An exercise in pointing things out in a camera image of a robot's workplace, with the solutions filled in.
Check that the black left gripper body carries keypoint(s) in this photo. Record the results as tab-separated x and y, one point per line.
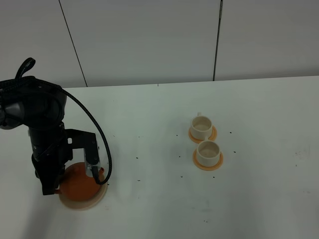
57	144

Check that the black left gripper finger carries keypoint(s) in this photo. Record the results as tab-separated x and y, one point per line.
49	174

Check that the brown clay teapot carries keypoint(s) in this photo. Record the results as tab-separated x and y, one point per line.
76	186

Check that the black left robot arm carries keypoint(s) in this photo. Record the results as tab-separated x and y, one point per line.
40	107

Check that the beige round teapot trivet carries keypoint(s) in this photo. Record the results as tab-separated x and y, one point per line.
84	205

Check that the near orange coaster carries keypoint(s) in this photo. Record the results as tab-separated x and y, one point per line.
211	168

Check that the orange coaster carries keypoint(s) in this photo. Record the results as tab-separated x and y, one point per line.
211	168
212	137

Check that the far white teacup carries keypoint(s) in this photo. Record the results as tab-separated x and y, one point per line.
201	127

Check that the white teacup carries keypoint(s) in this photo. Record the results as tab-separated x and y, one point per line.
207	153
201	127

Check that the near white teacup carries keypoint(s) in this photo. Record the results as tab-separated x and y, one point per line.
207	153

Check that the far orange coaster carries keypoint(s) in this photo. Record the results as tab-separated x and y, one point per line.
212	137

